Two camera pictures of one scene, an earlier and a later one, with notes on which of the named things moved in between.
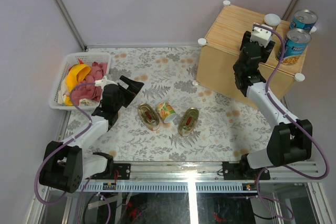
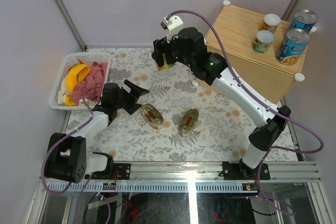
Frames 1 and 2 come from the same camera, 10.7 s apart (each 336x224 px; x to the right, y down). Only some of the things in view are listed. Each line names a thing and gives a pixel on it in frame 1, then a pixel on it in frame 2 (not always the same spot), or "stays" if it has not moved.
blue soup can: (296, 43) stays
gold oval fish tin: (188, 121) stays
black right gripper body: (266, 51) → (174, 53)
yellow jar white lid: (272, 20) stays
